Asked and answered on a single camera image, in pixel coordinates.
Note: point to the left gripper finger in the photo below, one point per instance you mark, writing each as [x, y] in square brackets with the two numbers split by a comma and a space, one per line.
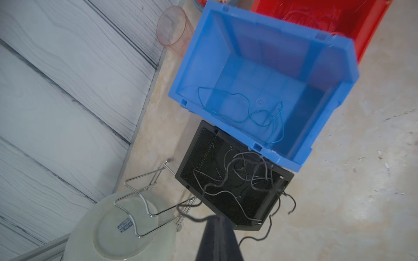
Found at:
[218, 242]

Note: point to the black storage bin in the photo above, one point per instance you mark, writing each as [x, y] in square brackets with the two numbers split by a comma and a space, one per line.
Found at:
[230, 179]

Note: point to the white plate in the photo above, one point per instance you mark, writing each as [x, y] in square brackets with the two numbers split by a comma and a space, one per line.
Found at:
[105, 233]

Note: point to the blue storage bin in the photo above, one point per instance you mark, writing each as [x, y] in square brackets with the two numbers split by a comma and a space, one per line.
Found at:
[270, 84]

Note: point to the pink plastic cup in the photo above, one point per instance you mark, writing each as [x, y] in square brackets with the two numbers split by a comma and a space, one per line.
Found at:
[174, 30]

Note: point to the red storage bin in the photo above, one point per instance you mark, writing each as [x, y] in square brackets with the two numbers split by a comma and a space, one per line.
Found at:
[357, 20]

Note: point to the left aluminium frame post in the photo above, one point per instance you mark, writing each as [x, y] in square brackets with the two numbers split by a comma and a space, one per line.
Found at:
[52, 251]

